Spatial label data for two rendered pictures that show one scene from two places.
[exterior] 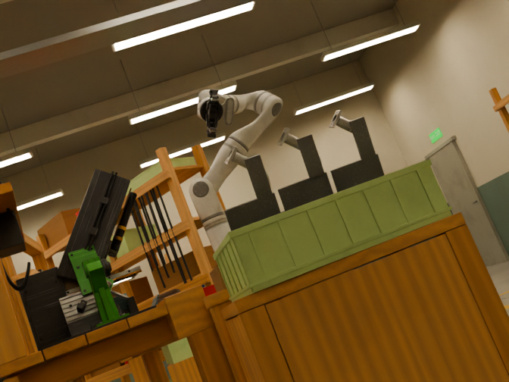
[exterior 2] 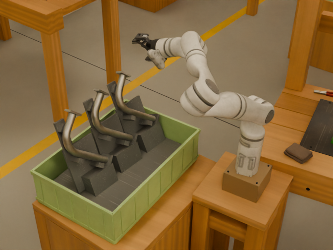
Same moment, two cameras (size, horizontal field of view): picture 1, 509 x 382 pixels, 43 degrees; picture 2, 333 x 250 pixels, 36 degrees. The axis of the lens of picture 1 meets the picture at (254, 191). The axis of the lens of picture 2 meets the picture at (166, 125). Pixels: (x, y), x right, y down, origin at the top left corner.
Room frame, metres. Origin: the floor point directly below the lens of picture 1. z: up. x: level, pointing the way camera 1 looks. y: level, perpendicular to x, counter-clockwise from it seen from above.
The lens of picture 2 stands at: (3.27, -1.12, 2.33)
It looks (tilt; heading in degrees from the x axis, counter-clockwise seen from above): 37 degrees down; 137
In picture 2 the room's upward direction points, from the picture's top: 1 degrees clockwise
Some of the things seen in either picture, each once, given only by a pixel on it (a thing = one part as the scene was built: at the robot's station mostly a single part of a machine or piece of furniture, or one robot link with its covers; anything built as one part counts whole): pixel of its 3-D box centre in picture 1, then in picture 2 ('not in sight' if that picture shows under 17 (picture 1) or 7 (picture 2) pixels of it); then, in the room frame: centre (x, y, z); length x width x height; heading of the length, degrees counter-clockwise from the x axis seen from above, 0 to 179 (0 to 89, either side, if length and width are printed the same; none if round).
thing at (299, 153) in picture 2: (169, 295); (298, 152); (2.42, 0.44, 0.91); 0.10 x 0.08 x 0.03; 0
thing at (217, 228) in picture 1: (223, 240); (249, 152); (2.36, 0.18, 1.03); 0.09 x 0.09 x 0.17; 27
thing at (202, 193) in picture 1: (206, 201); (254, 118); (2.36, 0.18, 1.19); 0.09 x 0.09 x 0.17; 3
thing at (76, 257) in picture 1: (88, 270); not in sight; (2.78, 0.80, 1.17); 0.13 x 0.12 x 0.20; 21
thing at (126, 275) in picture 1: (98, 285); not in sight; (2.93, 0.83, 1.11); 0.39 x 0.16 x 0.03; 111
